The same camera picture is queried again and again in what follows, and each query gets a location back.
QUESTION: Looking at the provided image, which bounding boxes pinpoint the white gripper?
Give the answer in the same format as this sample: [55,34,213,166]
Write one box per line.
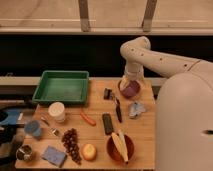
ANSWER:
[120,66,144,90]

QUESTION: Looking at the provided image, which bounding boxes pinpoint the metal cup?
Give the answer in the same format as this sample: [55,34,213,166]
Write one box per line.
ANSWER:
[16,145,33,162]

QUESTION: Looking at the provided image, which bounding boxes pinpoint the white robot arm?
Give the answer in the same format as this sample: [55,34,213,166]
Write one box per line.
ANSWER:
[120,36,213,171]

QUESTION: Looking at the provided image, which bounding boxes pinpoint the purple bowl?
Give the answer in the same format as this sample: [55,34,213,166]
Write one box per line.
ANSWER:
[118,81,140,99]

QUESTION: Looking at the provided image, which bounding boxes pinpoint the small black block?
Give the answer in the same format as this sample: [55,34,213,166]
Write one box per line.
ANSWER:
[104,88,112,100]

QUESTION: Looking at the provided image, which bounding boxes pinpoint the crumpled blue cloth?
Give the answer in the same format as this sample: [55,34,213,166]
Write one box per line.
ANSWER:
[129,101,146,119]

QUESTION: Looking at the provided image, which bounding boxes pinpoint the black remote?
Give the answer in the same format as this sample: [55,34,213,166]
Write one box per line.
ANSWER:
[102,113,114,135]

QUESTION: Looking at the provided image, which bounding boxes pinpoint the orange carrot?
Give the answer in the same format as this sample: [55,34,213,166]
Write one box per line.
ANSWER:
[80,111,96,126]

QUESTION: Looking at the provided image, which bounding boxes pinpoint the green plastic tray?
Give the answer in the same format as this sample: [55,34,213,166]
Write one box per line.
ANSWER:
[32,70,89,104]

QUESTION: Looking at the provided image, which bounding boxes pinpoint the brown bowl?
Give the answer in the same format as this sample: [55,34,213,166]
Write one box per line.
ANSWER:
[106,135,134,163]

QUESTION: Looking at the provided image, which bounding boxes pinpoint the white cup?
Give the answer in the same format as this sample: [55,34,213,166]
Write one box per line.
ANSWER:
[48,102,65,123]

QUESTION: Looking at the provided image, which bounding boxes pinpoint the yellow apple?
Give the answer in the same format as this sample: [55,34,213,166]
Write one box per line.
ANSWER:
[81,144,97,161]

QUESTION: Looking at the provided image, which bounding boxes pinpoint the bunch of dark grapes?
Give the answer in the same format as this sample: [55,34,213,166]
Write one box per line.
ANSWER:
[62,128,81,165]

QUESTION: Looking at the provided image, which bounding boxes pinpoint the metal fork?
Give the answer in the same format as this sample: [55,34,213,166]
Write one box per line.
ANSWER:
[41,117,60,136]

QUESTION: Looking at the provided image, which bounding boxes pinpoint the blue sponge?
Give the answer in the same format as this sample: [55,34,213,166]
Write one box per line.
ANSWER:
[42,146,67,167]

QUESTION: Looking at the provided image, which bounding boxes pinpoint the blue cup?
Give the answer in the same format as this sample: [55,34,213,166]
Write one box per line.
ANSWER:
[24,120,41,138]

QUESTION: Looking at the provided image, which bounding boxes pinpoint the black handled knife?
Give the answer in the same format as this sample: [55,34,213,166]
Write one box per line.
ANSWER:
[113,96,122,123]

